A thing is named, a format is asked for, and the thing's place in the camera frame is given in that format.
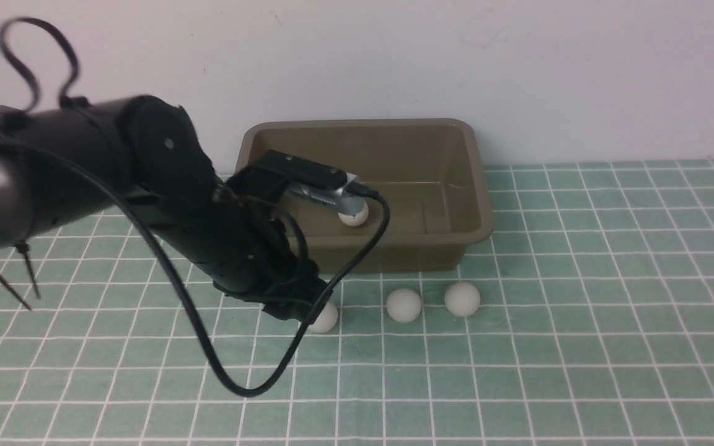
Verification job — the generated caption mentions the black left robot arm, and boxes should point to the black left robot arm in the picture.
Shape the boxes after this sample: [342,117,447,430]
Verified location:
[0,96,332,321]

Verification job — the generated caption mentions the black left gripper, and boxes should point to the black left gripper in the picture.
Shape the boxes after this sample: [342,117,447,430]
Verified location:
[146,186,330,323]

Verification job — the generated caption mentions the white ping-pong ball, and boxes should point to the white ping-pong ball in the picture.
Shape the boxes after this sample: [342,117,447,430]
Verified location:
[385,288,422,323]
[444,281,481,317]
[338,203,369,227]
[308,301,339,334]

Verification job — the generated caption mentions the olive green plastic bin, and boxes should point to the olive green plastic bin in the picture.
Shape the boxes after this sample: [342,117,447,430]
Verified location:
[236,118,495,274]

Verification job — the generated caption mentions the black left camera cable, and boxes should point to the black left camera cable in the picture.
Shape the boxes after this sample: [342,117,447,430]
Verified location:
[0,17,392,397]

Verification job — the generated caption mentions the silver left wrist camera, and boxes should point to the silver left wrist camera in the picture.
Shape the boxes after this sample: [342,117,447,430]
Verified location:
[228,150,377,217]

